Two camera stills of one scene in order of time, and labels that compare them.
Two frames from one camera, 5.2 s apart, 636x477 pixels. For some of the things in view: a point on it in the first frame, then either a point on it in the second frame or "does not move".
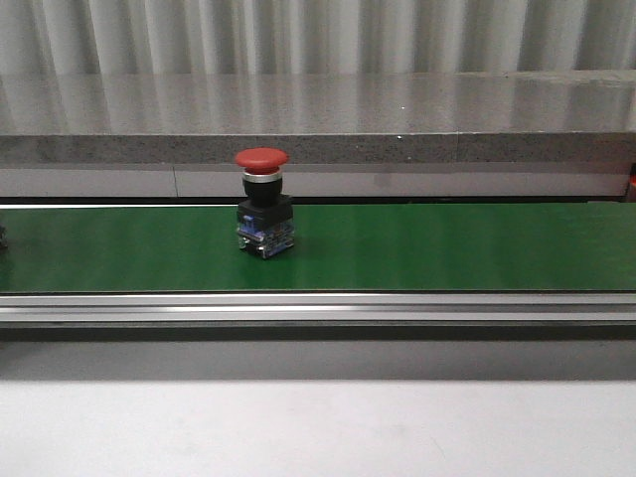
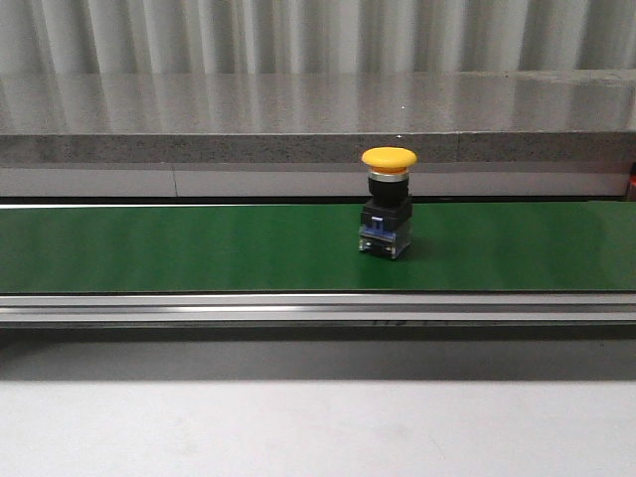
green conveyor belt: (370, 247) does not move
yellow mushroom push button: (3, 238) to (388, 213)
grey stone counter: (348, 134) does not move
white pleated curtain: (294, 37) does not move
